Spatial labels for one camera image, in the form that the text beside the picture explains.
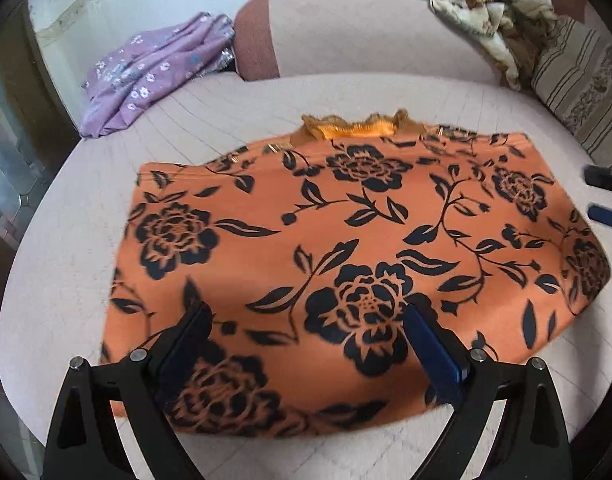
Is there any brown cushion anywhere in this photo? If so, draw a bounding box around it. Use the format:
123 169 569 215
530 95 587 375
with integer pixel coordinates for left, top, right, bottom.
548 0 590 26

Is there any purple floral cloth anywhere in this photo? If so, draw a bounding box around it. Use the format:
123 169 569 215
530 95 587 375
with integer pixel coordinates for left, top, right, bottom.
80 11 236 139

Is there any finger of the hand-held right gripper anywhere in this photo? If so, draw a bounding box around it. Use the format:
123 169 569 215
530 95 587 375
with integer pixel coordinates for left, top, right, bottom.
583 164 612 192
587 203 612 244

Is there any striped floral pillow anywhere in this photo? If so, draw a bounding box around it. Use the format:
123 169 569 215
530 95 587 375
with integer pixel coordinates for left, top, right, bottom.
530 15 612 162

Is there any beige floral crumpled blanket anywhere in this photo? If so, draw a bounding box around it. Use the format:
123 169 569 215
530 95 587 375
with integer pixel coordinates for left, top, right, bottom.
428 0 560 92

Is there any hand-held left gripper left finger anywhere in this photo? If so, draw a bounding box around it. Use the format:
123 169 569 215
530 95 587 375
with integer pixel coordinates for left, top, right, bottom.
41 302 215 480

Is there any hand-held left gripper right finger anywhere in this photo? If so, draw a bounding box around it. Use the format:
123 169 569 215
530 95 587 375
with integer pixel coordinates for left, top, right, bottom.
403 305 575 480

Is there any orange black floral blouse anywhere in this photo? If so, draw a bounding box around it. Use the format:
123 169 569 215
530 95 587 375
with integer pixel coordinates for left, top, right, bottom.
100 108 612 437

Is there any pink quilted bed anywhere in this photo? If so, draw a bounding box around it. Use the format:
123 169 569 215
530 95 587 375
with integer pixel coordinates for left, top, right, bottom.
0 71 612 480

